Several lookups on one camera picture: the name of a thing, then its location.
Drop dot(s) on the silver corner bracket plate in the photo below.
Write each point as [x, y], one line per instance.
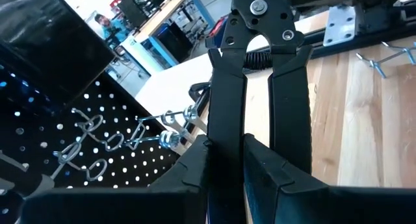
[339, 26]

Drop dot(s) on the black red tool case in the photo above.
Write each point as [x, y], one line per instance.
[217, 26]

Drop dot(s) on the chrome double prong hook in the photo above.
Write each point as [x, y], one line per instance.
[146, 118]

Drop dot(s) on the black pegboard bin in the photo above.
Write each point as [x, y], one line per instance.
[48, 39]

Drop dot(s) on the wooden top desk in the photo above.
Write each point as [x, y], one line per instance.
[169, 9]

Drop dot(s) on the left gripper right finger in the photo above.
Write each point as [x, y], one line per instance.
[325, 204]

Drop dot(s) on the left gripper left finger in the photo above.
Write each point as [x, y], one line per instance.
[130, 204]

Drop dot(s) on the black metal pegboard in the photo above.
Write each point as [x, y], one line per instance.
[39, 120]

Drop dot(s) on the person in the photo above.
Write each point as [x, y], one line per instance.
[112, 27]

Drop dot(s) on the light wood table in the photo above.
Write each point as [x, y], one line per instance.
[172, 84]

